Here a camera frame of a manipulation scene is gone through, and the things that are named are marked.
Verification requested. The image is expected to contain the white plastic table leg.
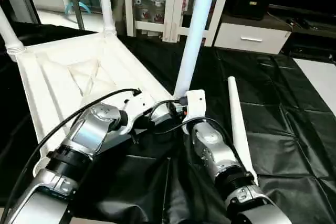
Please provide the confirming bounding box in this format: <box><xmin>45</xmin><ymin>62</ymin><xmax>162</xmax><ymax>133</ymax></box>
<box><xmin>98</xmin><ymin>0</ymin><xmax>118</xmax><ymax>38</ymax></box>
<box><xmin>0</xmin><ymin>6</ymin><xmax>26</xmax><ymax>58</ymax></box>
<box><xmin>227</xmin><ymin>76</ymin><xmax>259</xmax><ymax>186</ymax></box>
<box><xmin>173</xmin><ymin>0</ymin><xmax>220</xmax><ymax>99</ymax></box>

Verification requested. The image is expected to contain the white plastic table top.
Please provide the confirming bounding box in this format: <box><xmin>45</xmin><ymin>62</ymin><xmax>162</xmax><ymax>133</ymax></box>
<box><xmin>5</xmin><ymin>31</ymin><xmax>177</xmax><ymax>178</ymax></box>

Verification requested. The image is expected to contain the white drawer unit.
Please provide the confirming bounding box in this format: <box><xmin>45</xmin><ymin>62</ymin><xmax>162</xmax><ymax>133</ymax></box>
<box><xmin>214</xmin><ymin>22</ymin><xmax>292</xmax><ymax>56</ymax></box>

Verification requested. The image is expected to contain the black plastic mat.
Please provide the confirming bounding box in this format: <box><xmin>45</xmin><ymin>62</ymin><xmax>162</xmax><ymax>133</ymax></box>
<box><xmin>0</xmin><ymin>20</ymin><xmax>336</xmax><ymax>224</ymax></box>

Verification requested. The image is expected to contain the light blue plastic object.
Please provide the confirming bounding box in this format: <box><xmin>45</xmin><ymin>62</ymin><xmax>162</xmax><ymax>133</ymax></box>
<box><xmin>64</xmin><ymin>1</ymin><xmax>91</xmax><ymax>16</ymax></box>

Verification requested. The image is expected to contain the grey metal pole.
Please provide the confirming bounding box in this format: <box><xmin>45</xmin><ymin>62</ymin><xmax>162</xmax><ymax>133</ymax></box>
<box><xmin>68</xmin><ymin>0</ymin><xmax>86</xmax><ymax>30</ymax></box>

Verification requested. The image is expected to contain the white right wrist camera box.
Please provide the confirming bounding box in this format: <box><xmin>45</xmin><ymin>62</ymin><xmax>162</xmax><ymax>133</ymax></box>
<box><xmin>181</xmin><ymin>90</ymin><xmax>207</xmax><ymax>135</ymax></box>

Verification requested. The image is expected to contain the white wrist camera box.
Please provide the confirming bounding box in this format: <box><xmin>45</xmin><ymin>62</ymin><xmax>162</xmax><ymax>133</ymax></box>
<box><xmin>181</xmin><ymin>90</ymin><xmax>207</xmax><ymax>135</ymax></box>
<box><xmin>123</xmin><ymin>91</ymin><xmax>159</xmax><ymax>123</ymax></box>

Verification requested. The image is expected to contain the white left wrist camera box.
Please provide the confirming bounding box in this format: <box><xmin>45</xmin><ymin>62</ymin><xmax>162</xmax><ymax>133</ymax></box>
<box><xmin>123</xmin><ymin>91</ymin><xmax>159</xmax><ymax>123</ymax></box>

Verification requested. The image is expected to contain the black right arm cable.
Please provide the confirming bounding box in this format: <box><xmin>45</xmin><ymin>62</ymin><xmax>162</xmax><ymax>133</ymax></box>
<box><xmin>149</xmin><ymin>98</ymin><xmax>235</xmax><ymax>152</ymax></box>

